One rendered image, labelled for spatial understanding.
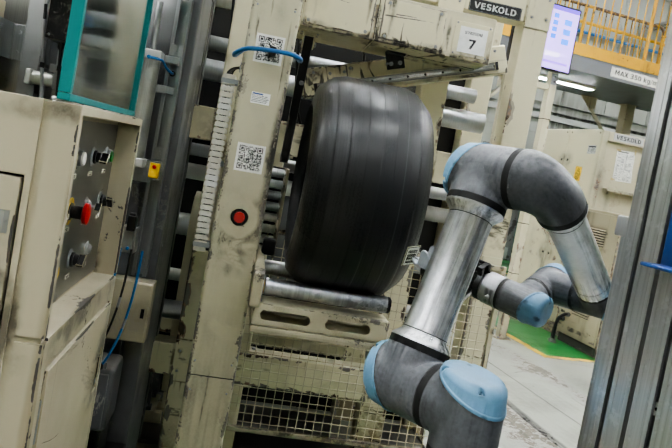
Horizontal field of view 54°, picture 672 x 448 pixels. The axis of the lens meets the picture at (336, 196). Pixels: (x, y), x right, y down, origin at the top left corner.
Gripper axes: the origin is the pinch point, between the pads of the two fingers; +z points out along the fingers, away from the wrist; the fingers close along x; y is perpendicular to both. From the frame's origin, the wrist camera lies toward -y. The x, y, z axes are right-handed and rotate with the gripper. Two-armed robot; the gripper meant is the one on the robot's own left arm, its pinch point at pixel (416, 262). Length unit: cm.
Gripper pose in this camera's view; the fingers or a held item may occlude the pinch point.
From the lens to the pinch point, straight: 168.2
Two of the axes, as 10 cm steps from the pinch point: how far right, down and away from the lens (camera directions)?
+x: -7.1, 2.5, -6.6
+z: -7.0, -3.0, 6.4
